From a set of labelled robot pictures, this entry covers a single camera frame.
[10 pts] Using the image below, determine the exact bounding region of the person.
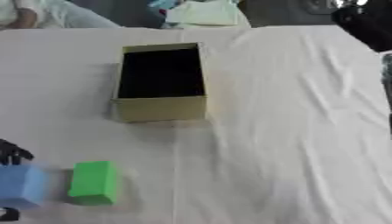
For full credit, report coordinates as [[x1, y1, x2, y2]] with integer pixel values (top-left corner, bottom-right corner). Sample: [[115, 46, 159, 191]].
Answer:
[[0, 0, 123, 30]]

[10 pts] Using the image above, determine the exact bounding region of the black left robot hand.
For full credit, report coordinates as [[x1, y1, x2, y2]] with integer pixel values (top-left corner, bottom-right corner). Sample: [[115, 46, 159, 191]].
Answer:
[[0, 138, 36, 222]]

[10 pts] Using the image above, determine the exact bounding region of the blue rectangular block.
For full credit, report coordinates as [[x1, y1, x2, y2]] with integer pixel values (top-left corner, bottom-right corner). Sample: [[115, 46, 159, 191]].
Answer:
[[0, 164, 49, 210]]

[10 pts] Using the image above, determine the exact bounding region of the tan box with black inside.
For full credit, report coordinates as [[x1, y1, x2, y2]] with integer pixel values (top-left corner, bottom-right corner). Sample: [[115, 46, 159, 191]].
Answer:
[[108, 42, 210, 123]]

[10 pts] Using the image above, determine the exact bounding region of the pale green cloth bag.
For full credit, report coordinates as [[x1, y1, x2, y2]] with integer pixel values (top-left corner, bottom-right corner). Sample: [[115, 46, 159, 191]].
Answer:
[[147, 0, 253, 30]]

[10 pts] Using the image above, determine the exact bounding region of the green rectangular block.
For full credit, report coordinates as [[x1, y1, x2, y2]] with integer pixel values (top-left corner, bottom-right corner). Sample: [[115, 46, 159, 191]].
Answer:
[[66, 160, 122, 207]]

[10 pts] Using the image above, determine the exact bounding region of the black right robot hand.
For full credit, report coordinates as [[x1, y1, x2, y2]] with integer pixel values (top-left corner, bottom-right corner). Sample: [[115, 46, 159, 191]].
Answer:
[[331, 3, 392, 53]]

